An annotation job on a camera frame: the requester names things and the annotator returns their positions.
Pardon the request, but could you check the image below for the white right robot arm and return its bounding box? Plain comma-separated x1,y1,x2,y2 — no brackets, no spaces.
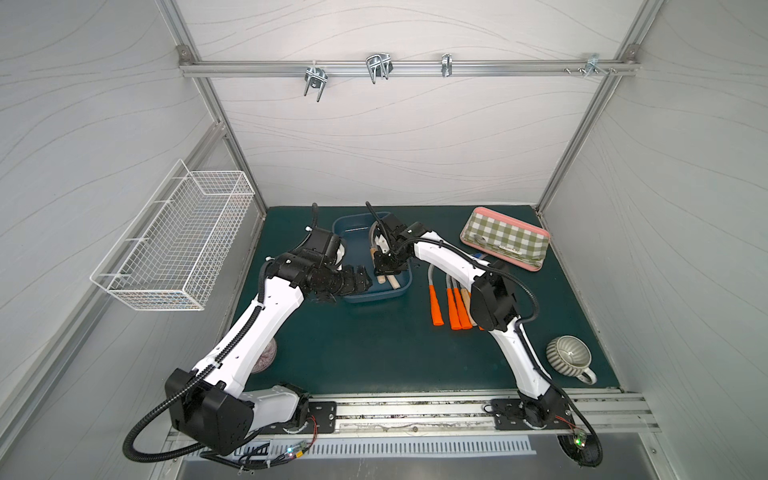
373,214,566,430

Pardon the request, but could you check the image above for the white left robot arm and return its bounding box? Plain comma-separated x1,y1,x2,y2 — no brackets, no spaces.
166,253,373,455

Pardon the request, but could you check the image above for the blue plastic storage box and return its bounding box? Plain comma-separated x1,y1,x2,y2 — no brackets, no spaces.
332,213,413,304

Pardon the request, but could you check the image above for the pink striped bowl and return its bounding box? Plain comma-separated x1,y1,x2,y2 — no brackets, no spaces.
251,338,277,374

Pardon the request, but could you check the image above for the pink tray with checkered cloth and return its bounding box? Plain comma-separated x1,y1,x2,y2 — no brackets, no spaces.
460,207,551,272

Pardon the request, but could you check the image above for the metal clamp hook middle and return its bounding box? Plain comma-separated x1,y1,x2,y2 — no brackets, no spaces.
365,53,393,84

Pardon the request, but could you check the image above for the metal clamp hook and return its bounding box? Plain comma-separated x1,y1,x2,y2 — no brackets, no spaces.
303,66,328,102
365,53,393,84
564,54,618,78

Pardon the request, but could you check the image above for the metal clamp hook left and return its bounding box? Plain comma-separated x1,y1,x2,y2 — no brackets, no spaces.
303,66,328,102

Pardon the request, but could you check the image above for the grey ribbed mug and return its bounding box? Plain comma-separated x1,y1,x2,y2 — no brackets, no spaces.
546,335,597,386

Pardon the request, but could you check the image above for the white vent strip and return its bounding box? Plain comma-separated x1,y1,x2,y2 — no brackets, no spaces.
185,435,536,462

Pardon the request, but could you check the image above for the metal clamp hook right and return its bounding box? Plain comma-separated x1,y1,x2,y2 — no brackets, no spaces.
564,54,618,78

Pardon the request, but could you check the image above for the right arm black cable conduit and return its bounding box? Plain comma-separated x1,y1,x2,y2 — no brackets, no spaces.
413,236,605,468

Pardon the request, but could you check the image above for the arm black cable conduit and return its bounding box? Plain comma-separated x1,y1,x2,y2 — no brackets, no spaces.
413,236,605,468
122,263,271,464

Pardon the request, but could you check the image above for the white wire basket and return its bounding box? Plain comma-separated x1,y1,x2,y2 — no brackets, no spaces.
90,160,255,311

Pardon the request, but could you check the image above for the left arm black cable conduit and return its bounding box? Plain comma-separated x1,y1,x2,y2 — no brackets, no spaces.
122,263,271,464

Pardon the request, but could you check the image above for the aluminium crossbar rail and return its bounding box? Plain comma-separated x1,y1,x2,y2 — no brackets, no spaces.
179,57,641,79

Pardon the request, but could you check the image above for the metal ring hook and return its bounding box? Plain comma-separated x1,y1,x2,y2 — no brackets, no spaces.
441,53,453,78

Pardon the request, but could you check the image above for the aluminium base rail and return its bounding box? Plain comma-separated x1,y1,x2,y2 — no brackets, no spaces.
167,392,661,443

